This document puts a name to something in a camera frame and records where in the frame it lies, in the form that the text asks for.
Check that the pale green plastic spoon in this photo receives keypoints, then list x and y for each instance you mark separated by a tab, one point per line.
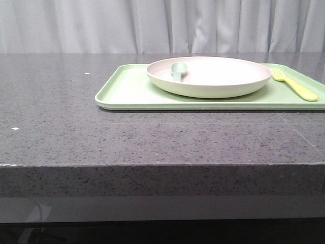
178	70

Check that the grey pleated curtain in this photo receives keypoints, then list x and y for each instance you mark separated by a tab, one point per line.
161	26

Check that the yellow plastic fork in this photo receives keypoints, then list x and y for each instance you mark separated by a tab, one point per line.
300	90

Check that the beige round plate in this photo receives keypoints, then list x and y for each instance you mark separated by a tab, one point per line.
210	77

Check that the light green plastic tray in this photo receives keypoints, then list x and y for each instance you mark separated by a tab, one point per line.
129	88

